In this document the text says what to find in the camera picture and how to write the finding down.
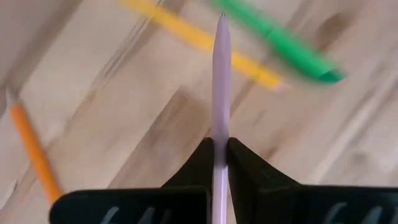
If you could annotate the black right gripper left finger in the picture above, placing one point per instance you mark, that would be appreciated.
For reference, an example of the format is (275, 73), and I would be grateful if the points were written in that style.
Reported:
(199, 168)

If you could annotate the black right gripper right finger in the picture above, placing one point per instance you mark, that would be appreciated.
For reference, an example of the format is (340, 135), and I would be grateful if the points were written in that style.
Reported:
(248, 174)

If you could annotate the lilac pen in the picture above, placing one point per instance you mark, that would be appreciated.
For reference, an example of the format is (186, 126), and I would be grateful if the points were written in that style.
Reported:
(221, 93)

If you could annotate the green marker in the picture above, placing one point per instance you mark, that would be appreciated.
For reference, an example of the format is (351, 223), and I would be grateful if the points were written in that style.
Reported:
(289, 49)

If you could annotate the yellow pencil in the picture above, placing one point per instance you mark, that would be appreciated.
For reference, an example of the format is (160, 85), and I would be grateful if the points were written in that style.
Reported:
(186, 31)

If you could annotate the orange pencil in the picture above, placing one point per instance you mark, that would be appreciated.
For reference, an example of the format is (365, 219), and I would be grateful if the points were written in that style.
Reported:
(34, 149)

